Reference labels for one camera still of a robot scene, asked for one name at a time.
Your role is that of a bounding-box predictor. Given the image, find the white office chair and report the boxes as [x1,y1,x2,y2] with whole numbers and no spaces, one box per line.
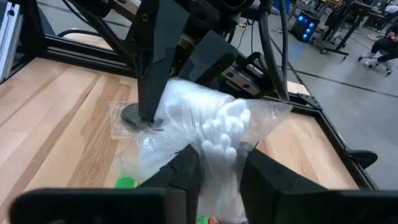
[357,49,394,76]

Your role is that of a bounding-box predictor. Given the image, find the black aluminium table frame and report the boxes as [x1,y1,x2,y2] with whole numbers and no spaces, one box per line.
[18,0,379,190]

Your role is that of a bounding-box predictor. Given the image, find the thick black hanging cable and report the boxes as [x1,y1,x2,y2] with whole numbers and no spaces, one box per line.
[259,0,282,100]
[277,0,290,101]

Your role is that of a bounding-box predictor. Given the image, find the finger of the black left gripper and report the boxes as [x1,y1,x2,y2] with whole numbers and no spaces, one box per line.
[180,30,239,85]
[124,0,190,123]

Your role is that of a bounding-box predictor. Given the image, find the clear bag of cotton swabs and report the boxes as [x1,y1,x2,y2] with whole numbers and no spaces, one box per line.
[119,77,293,224]

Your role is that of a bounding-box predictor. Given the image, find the silver aluminium extrusion bar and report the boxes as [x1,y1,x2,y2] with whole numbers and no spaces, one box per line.
[0,0,23,82]

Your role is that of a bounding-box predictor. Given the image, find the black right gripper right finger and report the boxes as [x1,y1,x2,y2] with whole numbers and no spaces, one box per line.
[241,149,339,224]

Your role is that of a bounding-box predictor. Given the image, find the black legged desk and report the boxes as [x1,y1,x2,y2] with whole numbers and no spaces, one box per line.
[310,0,386,60]

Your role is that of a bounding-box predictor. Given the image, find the person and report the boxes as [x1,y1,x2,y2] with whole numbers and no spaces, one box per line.
[369,24,398,63]

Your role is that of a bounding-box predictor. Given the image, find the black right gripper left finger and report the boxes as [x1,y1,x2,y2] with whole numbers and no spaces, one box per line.
[139,144,203,224]

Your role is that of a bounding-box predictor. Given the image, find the computer tower blue lights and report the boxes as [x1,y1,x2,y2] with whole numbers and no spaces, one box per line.
[290,11,321,43]

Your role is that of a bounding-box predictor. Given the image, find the black table clamp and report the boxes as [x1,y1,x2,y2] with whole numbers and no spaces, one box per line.
[347,149,379,169]

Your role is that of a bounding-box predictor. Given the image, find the clear bag black hair ties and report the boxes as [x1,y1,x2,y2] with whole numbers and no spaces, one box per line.
[108,101,165,141]

